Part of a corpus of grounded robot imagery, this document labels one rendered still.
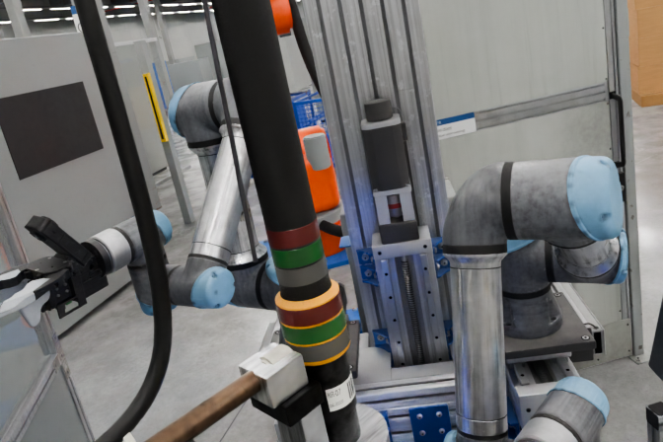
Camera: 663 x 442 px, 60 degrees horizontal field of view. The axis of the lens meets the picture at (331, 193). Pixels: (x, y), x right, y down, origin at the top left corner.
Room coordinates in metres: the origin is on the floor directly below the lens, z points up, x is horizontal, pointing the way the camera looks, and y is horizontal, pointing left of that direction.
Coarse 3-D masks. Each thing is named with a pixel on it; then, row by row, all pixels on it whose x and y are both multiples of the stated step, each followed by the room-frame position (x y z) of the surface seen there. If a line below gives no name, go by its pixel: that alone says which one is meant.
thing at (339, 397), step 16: (320, 368) 0.33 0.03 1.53; (336, 368) 0.33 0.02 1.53; (336, 384) 0.33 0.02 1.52; (352, 384) 0.34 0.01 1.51; (336, 400) 0.33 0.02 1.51; (352, 400) 0.34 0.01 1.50; (336, 416) 0.33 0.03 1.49; (352, 416) 0.33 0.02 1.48; (336, 432) 0.33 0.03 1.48; (352, 432) 0.33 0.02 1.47
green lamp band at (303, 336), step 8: (336, 320) 0.33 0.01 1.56; (344, 320) 0.34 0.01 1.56; (288, 328) 0.33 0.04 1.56; (312, 328) 0.32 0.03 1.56; (320, 328) 0.32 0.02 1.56; (328, 328) 0.32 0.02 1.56; (336, 328) 0.33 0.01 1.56; (288, 336) 0.33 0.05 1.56; (296, 336) 0.33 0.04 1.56; (304, 336) 0.32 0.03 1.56; (312, 336) 0.32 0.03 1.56; (320, 336) 0.32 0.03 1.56; (328, 336) 0.32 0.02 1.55; (304, 344) 0.32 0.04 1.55
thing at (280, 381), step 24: (288, 360) 0.31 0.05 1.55; (264, 384) 0.30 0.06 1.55; (288, 384) 0.31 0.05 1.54; (312, 384) 0.31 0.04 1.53; (264, 408) 0.31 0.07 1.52; (288, 408) 0.30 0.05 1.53; (312, 408) 0.31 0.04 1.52; (360, 408) 0.37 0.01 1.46; (288, 432) 0.32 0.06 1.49; (312, 432) 0.31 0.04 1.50; (384, 432) 0.34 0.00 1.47
